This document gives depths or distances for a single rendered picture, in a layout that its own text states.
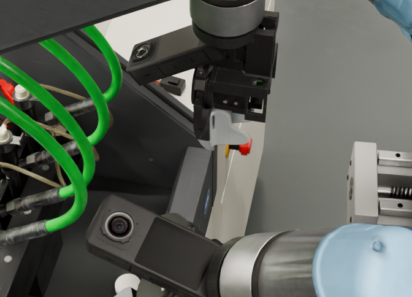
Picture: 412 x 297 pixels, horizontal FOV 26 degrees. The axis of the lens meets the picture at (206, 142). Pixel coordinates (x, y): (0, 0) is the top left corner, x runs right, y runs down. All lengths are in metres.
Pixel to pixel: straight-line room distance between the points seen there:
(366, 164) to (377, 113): 1.42
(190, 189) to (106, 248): 0.65
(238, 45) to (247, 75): 0.05
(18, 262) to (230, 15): 0.53
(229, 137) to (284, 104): 1.72
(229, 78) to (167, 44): 0.08
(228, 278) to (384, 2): 0.29
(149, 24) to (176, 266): 0.88
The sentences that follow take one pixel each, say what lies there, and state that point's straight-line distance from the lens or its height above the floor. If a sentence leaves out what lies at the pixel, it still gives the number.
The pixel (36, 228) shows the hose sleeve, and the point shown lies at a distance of 1.06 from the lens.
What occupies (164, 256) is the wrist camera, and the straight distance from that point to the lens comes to 0.68.
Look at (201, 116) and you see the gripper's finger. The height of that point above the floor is 1.29.
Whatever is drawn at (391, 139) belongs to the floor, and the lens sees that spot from 2.68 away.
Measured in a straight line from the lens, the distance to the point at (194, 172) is 1.34.
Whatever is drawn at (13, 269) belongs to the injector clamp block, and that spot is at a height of 0.98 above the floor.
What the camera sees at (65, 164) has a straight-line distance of 0.94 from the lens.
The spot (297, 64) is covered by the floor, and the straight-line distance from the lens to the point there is 2.84.
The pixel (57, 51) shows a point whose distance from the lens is 1.06.
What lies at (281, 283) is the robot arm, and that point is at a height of 1.50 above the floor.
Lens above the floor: 2.01
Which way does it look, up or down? 50 degrees down
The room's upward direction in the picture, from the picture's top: straight up
